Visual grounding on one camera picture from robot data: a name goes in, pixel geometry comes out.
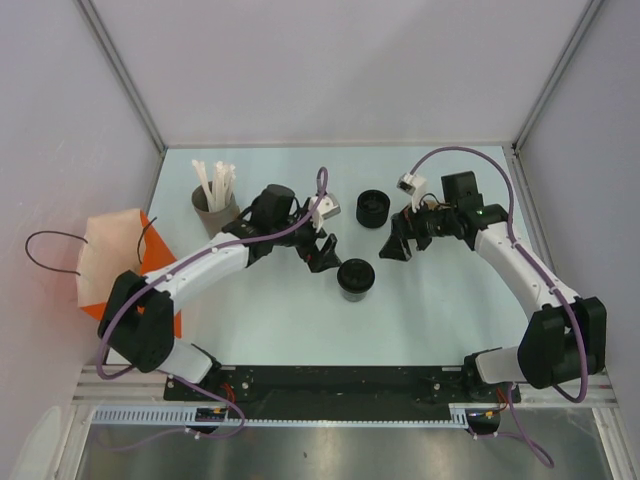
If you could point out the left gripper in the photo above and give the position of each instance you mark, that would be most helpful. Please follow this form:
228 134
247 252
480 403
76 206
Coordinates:
326 257

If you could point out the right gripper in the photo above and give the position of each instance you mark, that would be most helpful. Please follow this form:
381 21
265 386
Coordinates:
397 247

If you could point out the black cup lid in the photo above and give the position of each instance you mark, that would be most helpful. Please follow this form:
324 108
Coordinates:
356 276

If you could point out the black ribbed coffee cup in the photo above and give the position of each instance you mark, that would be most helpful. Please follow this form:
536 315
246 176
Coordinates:
372 208

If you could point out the orange paper bag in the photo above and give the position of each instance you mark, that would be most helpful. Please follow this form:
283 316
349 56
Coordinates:
116 243

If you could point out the black smooth coffee cup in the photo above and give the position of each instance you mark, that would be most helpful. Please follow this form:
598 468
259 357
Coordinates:
246 216

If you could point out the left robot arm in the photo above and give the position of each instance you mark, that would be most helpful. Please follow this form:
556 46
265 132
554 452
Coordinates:
138 322

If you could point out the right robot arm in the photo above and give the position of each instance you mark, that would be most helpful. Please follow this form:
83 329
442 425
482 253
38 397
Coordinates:
566 335

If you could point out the grey straw holder cup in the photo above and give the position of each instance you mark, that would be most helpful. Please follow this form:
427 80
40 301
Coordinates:
213 222

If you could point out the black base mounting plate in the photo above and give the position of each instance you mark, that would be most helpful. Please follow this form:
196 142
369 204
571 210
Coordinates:
302 388

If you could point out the aluminium frame rail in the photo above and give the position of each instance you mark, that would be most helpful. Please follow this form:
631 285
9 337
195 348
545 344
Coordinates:
133 388

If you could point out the white cable duct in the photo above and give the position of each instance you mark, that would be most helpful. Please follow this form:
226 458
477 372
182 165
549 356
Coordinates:
442 416

